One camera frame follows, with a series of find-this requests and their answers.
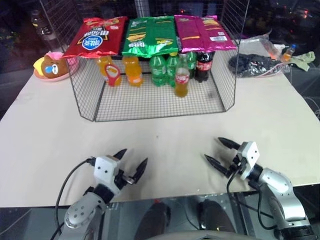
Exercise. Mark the green chip bag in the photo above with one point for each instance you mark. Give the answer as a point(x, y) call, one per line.
point(150, 35)

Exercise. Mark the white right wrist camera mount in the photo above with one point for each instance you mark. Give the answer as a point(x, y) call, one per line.
point(250, 158)

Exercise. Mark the dark cola plastic bottle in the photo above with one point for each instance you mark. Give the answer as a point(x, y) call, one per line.
point(203, 66)

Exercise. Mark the red yellow label bottle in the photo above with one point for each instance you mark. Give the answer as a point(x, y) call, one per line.
point(113, 75)

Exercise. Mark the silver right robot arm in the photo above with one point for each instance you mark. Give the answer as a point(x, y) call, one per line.
point(280, 190)

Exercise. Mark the green soda plastic bottle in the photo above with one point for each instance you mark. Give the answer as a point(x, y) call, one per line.
point(192, 62)
point(158, 71)

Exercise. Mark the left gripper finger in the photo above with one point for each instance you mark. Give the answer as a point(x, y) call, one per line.
point(120, 153)
point(140, 171)

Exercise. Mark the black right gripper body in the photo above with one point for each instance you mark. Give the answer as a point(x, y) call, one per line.
point(238, 163)

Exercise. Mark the black plastic bag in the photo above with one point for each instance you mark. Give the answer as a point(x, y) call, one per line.
point(252, 65)

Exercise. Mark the orange soda plastic bottle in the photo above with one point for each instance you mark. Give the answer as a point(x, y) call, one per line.
point(133, 71)
point(103, 63)

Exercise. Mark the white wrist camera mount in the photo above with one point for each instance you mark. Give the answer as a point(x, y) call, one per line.
point(105, 170)
point(250, 158)

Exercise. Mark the green cloth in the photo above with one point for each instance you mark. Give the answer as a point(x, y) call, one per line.
point(305, 60)

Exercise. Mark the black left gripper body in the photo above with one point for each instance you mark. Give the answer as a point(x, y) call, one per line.
point(122, 178)

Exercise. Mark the red chip bag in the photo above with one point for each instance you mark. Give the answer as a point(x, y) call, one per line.
point(96, 40)

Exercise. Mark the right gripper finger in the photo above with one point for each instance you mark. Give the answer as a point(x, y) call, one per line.
point(216, 164)
point(228, 142)

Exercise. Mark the glass orange soda bottle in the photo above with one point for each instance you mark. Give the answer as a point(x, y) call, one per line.
point(181, 80)

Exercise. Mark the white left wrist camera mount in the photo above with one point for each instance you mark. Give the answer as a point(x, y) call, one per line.
point(105, 170)

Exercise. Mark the magenta chip bag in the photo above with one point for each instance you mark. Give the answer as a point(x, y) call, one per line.
point(202, 31)

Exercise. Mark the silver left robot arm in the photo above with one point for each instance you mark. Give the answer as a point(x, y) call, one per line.
point(82, 211)

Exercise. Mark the clear plastic bag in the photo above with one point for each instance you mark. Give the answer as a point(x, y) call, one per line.
point(257, 41)

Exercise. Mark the clear plastic water bottle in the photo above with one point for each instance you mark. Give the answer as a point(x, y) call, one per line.
point(40, 23)

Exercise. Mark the brown bear plush slipper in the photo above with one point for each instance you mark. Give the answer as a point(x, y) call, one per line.
point(52, 68)

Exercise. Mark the small orange blue-capped bottle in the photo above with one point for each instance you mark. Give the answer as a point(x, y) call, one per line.
point(288, 54)

